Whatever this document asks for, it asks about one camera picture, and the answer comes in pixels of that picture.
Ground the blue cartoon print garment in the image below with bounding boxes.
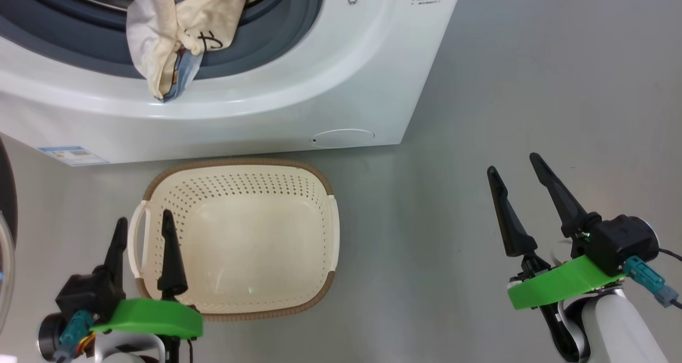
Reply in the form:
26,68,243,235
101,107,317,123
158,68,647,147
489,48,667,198
160,0,240,103

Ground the plain white garment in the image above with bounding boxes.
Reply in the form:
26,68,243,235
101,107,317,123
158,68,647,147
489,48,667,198
126,0,184,101

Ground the grey rubber door gasket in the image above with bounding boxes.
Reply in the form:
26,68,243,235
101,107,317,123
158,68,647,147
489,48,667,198
0,0,326,81

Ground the white washing machine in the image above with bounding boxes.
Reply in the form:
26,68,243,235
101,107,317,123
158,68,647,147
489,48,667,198
0,0,467,166

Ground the cream perforated laundry basket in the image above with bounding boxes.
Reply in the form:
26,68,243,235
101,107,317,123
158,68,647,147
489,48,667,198
127,159,340,322

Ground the teal connector cable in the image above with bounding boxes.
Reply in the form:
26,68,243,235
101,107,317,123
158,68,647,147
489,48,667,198
622,255,682,309

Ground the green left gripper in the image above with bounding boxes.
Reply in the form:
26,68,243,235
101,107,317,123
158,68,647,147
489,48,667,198
90,209,205,341

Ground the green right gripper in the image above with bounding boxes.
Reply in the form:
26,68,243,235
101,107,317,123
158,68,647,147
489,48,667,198
486,152,625,311

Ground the blue energy label sticker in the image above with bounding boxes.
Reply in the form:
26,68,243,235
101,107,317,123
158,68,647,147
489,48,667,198
37,146,110,167

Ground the black glass washing machine door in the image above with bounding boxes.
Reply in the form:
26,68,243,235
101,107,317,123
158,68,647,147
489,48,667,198
0,136,19,334

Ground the round filter access cover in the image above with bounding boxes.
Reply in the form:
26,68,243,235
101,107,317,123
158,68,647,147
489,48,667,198
312,128,375,149

